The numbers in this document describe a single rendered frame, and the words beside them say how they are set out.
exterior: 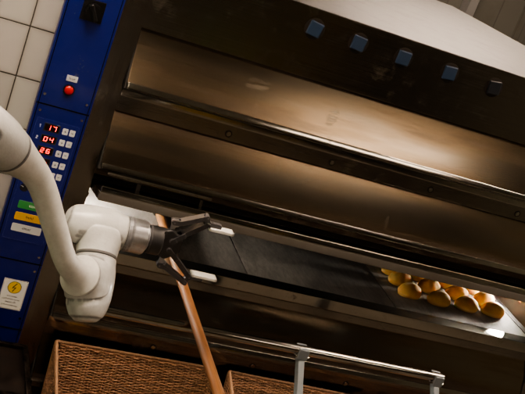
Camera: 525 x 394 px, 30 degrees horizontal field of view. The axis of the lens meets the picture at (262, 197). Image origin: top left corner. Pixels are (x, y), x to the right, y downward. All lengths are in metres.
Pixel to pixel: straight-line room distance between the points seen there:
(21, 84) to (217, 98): 0.57
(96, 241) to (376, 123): 1.13
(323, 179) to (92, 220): 1.01
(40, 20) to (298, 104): 0.82
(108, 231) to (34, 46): 0.69
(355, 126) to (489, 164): 0.51
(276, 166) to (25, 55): 0.85
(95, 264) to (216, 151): 0.83
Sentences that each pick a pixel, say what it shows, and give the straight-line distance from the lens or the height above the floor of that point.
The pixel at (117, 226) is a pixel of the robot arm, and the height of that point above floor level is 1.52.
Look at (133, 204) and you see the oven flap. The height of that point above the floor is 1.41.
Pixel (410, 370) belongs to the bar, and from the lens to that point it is 3.17.
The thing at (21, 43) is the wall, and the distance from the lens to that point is 2.88.
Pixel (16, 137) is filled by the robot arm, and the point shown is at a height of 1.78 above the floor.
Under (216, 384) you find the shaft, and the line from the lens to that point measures 2.56.
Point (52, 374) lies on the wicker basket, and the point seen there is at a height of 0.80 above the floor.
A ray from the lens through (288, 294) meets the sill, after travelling 3.32.
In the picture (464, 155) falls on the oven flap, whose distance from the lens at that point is 3.32.
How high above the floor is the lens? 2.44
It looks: 18 degrees down
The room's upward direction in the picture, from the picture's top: 21 degrees clockwise
